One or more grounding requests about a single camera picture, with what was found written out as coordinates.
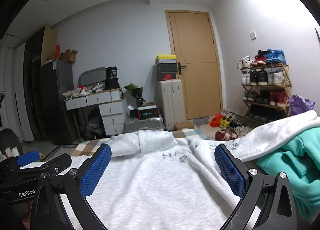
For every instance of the yellow lid shoe box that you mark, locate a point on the yellow lid shoe box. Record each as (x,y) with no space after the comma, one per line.
(165,59)

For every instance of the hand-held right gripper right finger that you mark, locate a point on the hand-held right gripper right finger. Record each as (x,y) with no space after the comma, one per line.
(230,170)

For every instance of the black paper bag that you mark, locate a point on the black paper bag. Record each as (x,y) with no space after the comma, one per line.
(112,77)

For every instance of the black shoe box red stripe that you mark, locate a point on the black shoe box red stripe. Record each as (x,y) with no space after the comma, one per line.
(148,113)

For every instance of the black wrapped flower bouquet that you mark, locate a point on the black wrapped flower bouquet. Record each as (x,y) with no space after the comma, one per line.
(136,92)

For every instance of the wooden door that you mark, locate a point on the wooden door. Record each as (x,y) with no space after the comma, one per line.
(197,70)

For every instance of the white drawer desk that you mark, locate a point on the white drawer desk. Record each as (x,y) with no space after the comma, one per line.
(110,112)

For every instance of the black refrigerator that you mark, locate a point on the black refrigerator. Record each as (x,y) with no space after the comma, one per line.
(56,100)

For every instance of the pile of desk clutter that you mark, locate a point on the pile of desk clutter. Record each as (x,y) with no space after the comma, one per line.
(82,91)

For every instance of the open cardboard box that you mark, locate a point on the open cardboard box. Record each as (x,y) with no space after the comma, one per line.
(68,56)

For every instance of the purple plastic bag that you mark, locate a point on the purple plastic bag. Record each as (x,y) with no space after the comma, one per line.
(301,105)

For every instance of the round pale rug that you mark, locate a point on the round pale rug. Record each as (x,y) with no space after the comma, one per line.
(206,127)

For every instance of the silver suitcase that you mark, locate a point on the silver suitcase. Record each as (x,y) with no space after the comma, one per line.
(143,125)

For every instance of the yellow toy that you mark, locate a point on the yellow toy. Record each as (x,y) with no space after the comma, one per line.
(225,122)

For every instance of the pile of loose shoes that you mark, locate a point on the pile of loose shoes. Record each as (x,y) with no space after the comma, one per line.
(240,123)

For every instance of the light grey hoodie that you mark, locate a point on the light grey hoodie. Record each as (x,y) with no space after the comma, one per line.
(155,182)

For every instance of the white tall cabinet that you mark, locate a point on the white tall cabinet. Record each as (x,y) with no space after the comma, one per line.
(171,105)

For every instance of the small cardboard box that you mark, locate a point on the small cardboard box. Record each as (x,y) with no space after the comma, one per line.
(184,126)

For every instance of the black shoe box red logo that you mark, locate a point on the black shoe box red logo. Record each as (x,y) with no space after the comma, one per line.
(167,77)

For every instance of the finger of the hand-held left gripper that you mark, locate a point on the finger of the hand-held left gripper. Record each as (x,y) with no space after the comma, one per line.
(28,158)
(58,163)

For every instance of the black backpack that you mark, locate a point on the black backpack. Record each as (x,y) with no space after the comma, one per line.
(91,122)

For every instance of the tall dark wardrobe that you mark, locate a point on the tall dark wardrobe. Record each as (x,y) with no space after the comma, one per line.
(35,75)

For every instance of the teal sweatshirt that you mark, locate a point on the teal sweatshirt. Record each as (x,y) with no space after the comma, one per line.
(300,170)

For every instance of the orange plastic bag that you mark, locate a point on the orange plastic bag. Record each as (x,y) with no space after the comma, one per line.
(216,120)

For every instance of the red handbag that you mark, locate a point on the red handbag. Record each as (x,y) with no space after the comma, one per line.
(225,135)

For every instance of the wooden shoe rack with shoes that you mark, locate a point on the wooden shoe rack with shoes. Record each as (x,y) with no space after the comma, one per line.
(262,77)

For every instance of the white light switch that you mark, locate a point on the white light switch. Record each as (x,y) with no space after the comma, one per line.
(253,35)

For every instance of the grey dotted mattress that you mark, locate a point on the grey dotted mattress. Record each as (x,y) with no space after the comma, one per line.
(58,151)

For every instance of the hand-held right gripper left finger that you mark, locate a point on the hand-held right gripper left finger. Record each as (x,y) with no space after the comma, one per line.
(96,170)

